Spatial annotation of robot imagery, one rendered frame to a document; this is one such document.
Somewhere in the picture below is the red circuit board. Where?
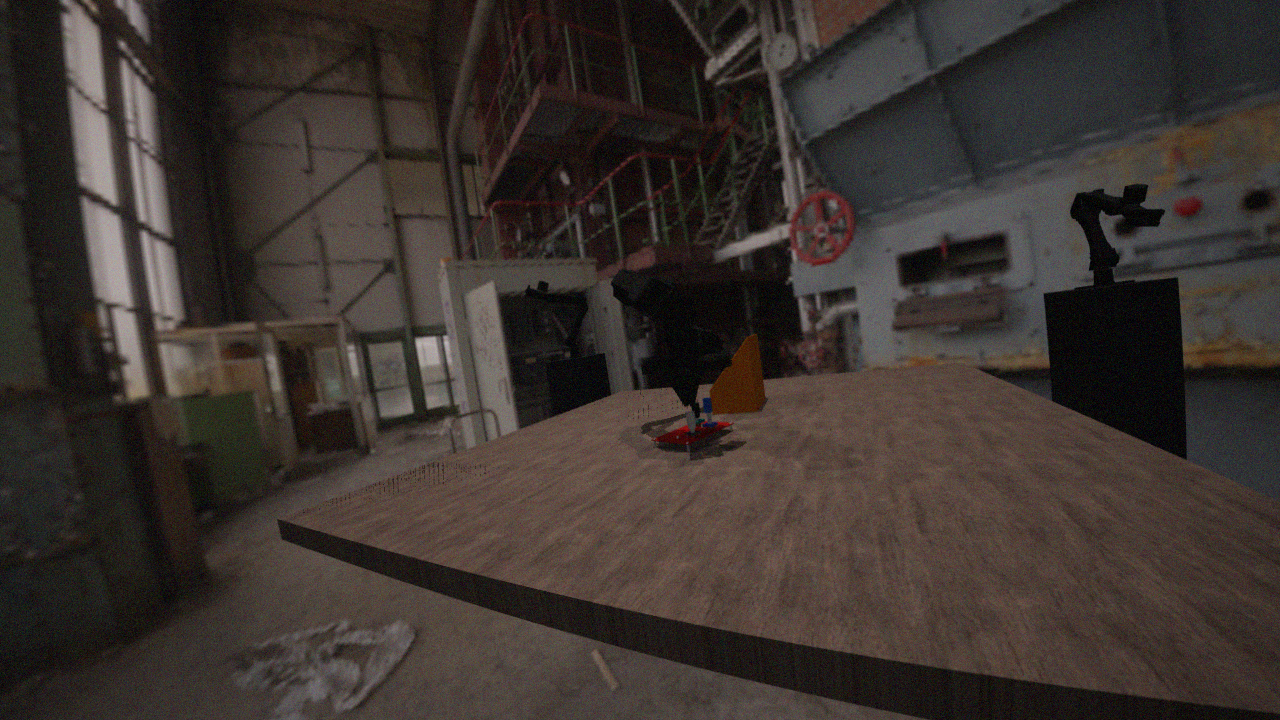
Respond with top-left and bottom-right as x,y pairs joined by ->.
652,398 -> 733,452

